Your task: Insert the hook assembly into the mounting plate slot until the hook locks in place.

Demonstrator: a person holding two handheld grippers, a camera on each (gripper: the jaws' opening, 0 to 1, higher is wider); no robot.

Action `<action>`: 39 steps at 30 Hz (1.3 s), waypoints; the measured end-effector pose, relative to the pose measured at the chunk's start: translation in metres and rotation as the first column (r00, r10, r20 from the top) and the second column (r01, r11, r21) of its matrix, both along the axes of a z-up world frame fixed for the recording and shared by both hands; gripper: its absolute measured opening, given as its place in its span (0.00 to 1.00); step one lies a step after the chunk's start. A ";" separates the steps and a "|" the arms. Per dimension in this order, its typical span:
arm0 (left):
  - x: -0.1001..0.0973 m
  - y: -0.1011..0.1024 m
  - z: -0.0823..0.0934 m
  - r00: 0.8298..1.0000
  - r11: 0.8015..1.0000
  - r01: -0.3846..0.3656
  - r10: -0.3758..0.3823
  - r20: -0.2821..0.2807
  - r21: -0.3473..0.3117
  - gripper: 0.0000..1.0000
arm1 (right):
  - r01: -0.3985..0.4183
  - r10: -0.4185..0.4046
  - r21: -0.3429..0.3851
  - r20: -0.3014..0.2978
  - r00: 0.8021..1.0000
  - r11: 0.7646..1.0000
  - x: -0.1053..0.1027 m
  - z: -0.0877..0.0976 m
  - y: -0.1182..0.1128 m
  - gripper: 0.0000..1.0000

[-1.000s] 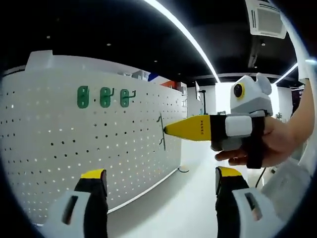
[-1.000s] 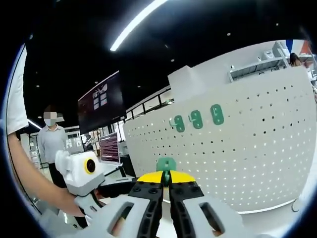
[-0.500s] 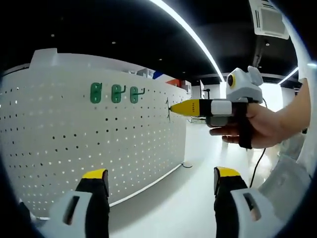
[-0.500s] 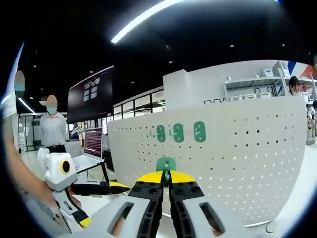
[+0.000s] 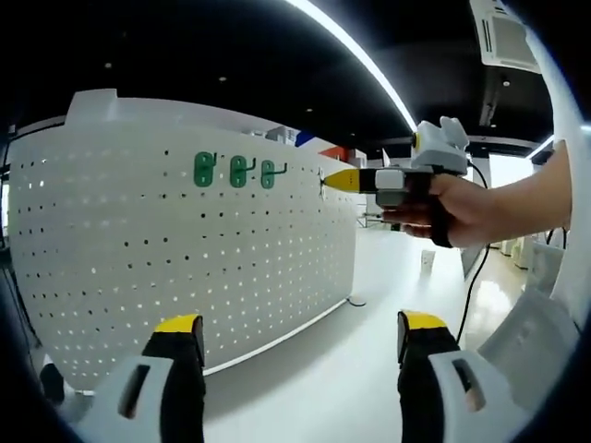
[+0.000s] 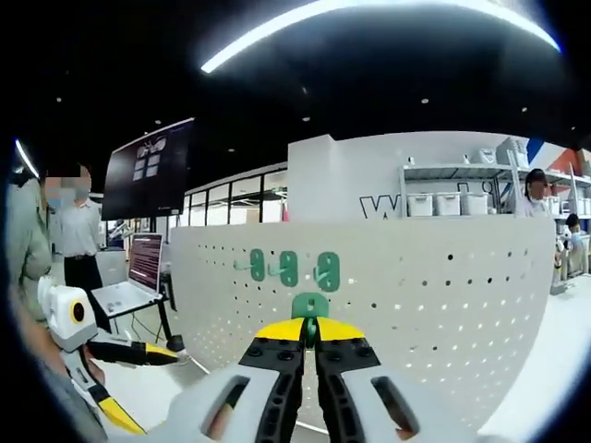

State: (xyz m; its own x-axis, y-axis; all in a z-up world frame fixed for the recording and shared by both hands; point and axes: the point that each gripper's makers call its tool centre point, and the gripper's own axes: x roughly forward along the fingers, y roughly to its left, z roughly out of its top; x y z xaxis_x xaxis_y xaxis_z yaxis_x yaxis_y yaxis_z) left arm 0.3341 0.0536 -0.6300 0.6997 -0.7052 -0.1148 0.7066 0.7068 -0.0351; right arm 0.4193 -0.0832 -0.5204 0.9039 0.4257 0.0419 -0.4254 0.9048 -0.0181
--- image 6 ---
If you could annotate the long ceiling light strip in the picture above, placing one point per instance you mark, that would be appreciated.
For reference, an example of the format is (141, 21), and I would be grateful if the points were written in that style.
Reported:
(277, 27)

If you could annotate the open laptop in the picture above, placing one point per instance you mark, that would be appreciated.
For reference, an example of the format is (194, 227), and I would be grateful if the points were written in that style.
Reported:
(145, 263)

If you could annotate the metal storage shelf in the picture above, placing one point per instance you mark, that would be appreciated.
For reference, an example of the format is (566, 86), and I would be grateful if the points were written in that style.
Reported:
(461, 171)

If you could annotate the large dark display screen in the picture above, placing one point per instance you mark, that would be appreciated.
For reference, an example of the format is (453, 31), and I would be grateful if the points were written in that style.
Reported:
(148, 184)

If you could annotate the row of white storage bins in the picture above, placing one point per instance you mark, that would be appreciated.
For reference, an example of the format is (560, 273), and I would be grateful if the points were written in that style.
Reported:
(448, 205)

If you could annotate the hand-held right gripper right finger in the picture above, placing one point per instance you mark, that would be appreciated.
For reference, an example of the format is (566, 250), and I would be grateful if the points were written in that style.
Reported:
(339, 401)

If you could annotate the person's left hand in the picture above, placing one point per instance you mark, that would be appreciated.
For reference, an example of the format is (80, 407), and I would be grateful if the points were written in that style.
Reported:
(41, 346)

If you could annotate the green hook assembly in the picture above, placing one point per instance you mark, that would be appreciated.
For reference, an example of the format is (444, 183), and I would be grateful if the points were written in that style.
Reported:
(310, 304)
(257, 265)
(328, 272)
(287, 268)

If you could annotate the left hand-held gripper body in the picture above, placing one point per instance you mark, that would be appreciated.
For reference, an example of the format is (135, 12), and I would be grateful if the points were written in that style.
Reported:
(60, 304)

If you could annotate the white perforated mounting plate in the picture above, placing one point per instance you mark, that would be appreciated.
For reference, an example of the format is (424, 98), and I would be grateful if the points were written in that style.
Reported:
(406, 258)

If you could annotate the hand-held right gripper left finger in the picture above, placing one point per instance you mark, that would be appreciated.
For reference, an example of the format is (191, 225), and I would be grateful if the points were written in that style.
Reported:
(272, 397)

